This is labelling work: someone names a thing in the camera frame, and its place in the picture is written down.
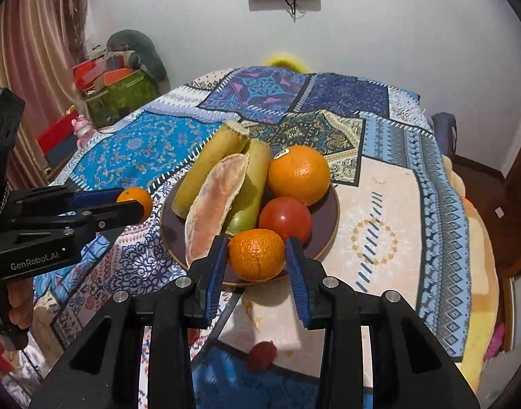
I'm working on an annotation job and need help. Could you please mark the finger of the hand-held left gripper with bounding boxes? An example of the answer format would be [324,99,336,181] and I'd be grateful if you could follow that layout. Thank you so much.
[17,201,154,243]
[13,187,125,216]

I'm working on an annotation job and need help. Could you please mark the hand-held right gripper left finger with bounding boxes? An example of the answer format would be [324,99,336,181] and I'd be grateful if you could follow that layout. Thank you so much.
[28,235,229,409]

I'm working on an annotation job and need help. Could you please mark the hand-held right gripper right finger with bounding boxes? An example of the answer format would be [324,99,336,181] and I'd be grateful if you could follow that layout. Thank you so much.
[285,236,483,409]

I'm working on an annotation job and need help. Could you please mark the small tangerine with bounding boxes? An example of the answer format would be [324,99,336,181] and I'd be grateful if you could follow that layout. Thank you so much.
[116,186,154,224]

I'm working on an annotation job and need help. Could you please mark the large orange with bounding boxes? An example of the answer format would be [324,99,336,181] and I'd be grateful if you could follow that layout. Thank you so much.
[228,229,286,283]

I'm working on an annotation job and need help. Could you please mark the purple-grey plate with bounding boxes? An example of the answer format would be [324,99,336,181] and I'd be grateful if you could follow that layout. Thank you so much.
[160,170,341,287]

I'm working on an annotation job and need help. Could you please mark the peeled pomelo segment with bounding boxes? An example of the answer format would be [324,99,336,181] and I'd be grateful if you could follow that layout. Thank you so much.
[184,152,249,267]

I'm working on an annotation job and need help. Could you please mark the yellow banana pieces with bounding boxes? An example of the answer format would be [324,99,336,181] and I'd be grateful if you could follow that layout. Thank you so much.
[172,120,249,218]

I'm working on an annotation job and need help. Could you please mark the orange with sticker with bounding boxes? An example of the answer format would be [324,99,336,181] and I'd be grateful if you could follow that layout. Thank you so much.
[268,145,331,206]

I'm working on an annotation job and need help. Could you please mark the smooth yellow-green sugarcane piece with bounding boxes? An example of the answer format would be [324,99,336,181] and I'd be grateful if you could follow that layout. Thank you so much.
[224,137,273,236]

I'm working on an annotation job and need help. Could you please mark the person's left hand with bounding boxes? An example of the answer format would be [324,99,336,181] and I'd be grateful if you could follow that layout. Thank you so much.
[7,280,34,330]

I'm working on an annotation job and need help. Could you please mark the pink toy figure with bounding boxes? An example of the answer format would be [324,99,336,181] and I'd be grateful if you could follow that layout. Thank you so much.
[72,115,93,146]

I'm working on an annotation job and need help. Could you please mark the red box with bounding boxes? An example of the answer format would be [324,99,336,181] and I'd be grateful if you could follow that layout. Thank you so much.
[35,113,80,167]

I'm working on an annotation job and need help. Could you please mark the small red cherry tomato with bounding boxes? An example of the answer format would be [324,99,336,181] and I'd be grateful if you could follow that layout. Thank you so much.
[248,341,277,372]

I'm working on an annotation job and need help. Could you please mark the green patterned box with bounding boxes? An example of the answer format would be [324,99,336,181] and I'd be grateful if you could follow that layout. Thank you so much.
[84,70,161,128]

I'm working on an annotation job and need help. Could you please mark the patchwork printed blanket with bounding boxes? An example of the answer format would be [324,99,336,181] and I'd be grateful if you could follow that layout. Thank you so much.
[30,66,472,409]

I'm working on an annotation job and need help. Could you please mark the orange box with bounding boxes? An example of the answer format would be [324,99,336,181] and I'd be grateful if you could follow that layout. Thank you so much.
[96,68,135,88]

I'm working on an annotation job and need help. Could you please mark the red gift bag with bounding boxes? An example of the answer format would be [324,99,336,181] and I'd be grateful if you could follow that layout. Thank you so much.
[73,60,108,90]

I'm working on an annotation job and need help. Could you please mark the striped brown curtain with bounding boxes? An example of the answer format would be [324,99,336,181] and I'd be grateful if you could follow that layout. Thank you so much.
[0,0,95,188]

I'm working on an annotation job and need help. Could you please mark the grey plush toy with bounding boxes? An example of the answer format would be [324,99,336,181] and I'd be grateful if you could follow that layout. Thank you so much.
[106,30,169,81]

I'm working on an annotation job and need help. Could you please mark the grey blue bag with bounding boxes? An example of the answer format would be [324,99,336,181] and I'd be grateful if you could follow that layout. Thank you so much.
[431,112,459,160]

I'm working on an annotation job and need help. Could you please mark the yellow plush cushion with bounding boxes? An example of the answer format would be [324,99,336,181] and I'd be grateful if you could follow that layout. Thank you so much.
[260,52,310,71]

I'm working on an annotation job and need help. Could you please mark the black cable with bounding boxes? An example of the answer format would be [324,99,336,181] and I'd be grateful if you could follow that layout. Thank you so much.
[286,0,308,22]

